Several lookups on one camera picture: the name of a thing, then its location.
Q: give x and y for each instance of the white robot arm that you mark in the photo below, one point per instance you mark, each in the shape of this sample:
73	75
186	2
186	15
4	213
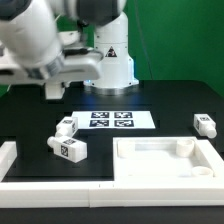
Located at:
53	43

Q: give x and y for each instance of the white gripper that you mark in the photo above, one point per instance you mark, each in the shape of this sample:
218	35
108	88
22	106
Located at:
80	64

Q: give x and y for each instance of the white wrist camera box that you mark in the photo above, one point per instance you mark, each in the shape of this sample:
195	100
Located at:
70	39

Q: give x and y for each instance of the white tag sheet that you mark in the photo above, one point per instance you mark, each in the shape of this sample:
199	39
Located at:
114	119

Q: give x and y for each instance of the white U-shaped fence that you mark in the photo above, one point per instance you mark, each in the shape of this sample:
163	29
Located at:
195	191

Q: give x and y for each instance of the white square tabletop part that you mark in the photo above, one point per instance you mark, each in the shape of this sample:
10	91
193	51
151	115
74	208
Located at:
143	159

